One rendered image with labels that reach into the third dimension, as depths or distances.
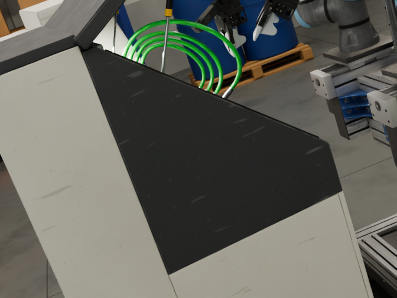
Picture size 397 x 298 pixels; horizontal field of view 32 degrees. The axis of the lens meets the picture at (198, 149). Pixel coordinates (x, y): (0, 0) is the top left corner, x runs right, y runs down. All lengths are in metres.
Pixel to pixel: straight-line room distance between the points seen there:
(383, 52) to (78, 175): 1.32
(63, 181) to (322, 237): 0.80
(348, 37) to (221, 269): 1.06
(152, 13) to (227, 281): 6.90
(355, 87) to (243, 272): 0.93
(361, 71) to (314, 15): 0.27
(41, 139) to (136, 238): 0.38
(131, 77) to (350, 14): 1.07
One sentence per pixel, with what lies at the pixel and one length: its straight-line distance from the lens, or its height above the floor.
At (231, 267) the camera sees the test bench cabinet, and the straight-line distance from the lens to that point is 2.01.
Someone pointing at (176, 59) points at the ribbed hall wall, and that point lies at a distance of 8.81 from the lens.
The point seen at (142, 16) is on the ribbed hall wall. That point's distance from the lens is 8.70.
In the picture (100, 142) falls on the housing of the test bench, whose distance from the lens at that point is 1.80.
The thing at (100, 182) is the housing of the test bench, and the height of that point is 1.12.
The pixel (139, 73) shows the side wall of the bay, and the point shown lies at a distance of 1.79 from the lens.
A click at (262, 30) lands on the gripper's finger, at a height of 1.32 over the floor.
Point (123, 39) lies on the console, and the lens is 2.50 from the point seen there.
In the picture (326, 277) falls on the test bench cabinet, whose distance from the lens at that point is 2.16.
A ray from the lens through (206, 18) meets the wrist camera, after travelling 2.17.
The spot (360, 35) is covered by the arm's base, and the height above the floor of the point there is 1.09.
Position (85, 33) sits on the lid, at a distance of 1.74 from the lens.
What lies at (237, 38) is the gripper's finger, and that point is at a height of 1.28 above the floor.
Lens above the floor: 1.65
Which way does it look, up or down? 17 degrees down
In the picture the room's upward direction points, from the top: 19 degrees counter-clockwise
